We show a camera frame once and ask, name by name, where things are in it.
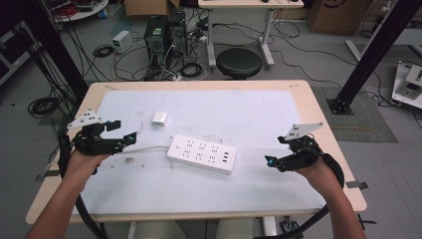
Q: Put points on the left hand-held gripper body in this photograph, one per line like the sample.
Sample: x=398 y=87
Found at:
x=89 y=142

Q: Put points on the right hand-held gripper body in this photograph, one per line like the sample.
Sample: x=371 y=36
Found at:
x=298 y=156

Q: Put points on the white charger plug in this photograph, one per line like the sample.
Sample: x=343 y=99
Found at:
x=159 y=119

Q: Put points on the white power strip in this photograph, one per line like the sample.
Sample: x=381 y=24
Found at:
x=201 y=154

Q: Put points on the person's left hand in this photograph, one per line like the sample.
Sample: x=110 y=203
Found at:
x=81 y=164

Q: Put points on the person's right hand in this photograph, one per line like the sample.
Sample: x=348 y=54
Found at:
x=318 y=174

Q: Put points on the grey tape strip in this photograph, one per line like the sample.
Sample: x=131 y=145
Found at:
x=48 y=175
x=356 y=184

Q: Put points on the white table leg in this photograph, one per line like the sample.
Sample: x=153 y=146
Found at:
x=269 y=226

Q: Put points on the grey floor mat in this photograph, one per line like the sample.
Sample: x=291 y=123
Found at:
x=365 y=126

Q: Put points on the white table mat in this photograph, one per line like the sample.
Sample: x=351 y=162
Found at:
x=199 y=192

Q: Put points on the white power supply box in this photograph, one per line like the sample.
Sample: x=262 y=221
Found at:
x=121 y=41

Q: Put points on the black round stool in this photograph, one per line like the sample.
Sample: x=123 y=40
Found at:
x=239 y=63

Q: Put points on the black computer tower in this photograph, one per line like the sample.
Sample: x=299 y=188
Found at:
x=155 y=40
x=177 y=33

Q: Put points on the grey metal rack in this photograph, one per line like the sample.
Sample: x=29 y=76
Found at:
x=15 y=56

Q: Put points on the round white table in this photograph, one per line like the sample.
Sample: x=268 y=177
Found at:
x=81 y=13

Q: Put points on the small cardboard box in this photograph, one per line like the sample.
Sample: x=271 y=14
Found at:
x=146 y=6

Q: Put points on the white machine base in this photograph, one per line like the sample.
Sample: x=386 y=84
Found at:
x=409 y=83

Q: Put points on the large cardboard box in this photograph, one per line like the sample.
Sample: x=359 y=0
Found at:
x=335 y=15

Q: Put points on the white desk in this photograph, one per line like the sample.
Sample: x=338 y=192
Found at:
x=249 y=3

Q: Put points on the black metal frame post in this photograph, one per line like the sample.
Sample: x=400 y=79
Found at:
x=375 y=56
x=63 y=49

